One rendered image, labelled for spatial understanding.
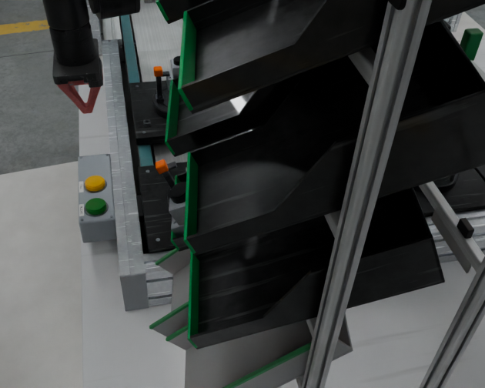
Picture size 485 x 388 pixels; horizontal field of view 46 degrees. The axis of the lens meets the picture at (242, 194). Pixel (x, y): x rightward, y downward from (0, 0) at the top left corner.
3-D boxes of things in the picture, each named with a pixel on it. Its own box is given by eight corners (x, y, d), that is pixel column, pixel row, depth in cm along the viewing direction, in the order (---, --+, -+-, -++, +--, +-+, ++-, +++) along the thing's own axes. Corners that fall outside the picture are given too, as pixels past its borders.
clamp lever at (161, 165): (172, 195, 111) (155, 168, 106) (170, 188, 112) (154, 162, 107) (188, 188, 111) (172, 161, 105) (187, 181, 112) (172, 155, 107)
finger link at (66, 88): (108, 93, 94) (99, 42, 88) (109, 118, 89) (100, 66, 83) (65, 98, 93) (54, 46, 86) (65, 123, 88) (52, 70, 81)
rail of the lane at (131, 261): (125, 311, 107) (119, 274, 99) (105, 70, 170) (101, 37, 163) (154, 307, 108) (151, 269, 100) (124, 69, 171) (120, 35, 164)
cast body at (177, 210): (180, 243, 75) (155, 209, 71) (182, 220, 79) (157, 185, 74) (239, 225, 73) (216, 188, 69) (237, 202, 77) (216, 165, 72)
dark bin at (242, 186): (194, 256, 53) (156, 205, 49) (196, 167, 63) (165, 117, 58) (500, 160, 47) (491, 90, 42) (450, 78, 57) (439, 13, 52)
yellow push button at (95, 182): (85, 195, 116) (85, 188, 115) (85, 182, 119) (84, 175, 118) (105, 193, 117) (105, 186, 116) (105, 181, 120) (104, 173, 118)
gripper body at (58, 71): (99, 48, 89) (91, 3, 84) (102, 83, 81) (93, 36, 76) (56, 52, 88) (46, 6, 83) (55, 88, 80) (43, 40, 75)
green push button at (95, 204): (86, 219, 111) (85, 212, 110) (86, 205, 114) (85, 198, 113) (107, 217, 112) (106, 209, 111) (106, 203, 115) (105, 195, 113)
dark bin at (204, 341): (196, 350, 64) (165, 315, 59) (198, 262, 74) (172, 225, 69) (445, 282, 58) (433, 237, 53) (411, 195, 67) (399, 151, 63)
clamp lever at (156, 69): (155, 98, 135) (154, 70, 130) (155, 94, 136) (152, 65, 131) (171, 97, 136) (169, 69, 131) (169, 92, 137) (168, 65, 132)
